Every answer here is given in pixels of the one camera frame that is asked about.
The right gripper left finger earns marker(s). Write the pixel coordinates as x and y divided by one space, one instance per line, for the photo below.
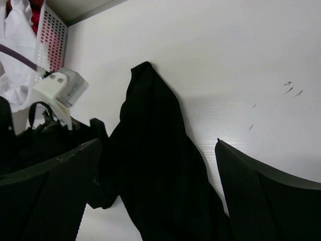
47 201

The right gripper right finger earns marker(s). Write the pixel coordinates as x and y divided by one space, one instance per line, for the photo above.
265 203

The white plastic laundry basket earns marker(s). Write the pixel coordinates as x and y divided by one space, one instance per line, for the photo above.
45 46

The red t shirt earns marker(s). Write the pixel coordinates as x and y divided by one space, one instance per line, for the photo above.
36 6

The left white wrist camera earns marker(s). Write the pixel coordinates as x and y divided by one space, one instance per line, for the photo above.
60 90

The white t shirt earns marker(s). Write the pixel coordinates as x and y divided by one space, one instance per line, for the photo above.
18 35

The black t shirt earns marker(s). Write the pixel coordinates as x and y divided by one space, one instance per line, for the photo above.
150 162

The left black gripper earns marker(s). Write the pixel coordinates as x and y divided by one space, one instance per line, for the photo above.
46 141

